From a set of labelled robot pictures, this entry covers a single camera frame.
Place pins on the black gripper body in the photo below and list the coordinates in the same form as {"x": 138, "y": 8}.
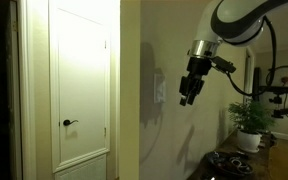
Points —
{"x": 198, "y": 68}

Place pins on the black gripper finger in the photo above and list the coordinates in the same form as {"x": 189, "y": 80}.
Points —
{"x": 185, "y": 91}
{"x": 195, "y": 88}

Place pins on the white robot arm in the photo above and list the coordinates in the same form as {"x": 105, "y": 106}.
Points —
{"x": 235, "y": 22}

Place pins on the green potted plant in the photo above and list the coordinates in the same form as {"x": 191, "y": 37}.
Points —
{"x": 250, "y": 117}

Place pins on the white plant pot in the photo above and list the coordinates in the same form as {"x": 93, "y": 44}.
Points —
{"x": 248, "y": 142}

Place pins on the dark round tray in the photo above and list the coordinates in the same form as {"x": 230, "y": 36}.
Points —
{"x": 229, "y": 164}

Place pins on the white panel door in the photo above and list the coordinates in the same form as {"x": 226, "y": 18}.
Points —
{"x": 79, "y": 88}

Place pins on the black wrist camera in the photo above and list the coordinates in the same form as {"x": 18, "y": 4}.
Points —
{"x": 223, "y": 65}

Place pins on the black camera stand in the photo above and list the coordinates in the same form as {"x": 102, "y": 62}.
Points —
{"x": 276, "y": 90}

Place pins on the dark lever door handle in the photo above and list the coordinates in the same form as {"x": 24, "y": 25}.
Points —
{"x": 69, "y": 122}

